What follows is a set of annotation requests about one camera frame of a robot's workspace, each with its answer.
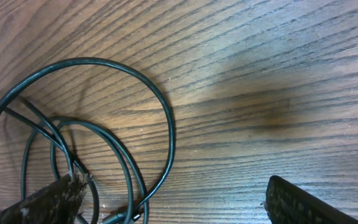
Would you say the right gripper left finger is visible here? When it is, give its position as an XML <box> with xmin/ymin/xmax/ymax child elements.
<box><xmin>0</xmin><ymin>174</ymin><xmax>87</xmax><ymax>224</ymax></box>

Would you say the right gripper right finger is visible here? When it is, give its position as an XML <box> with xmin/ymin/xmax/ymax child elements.
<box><xmin>264</xmin><ymin>175</ymin><xmax>358</xmax><ymax>224</ymax></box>

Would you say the thin black usb cable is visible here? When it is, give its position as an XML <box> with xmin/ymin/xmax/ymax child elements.
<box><xmin>0</xmin><ymin>57</ymin><xmax>177</xmax><ymax>224</ymax></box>

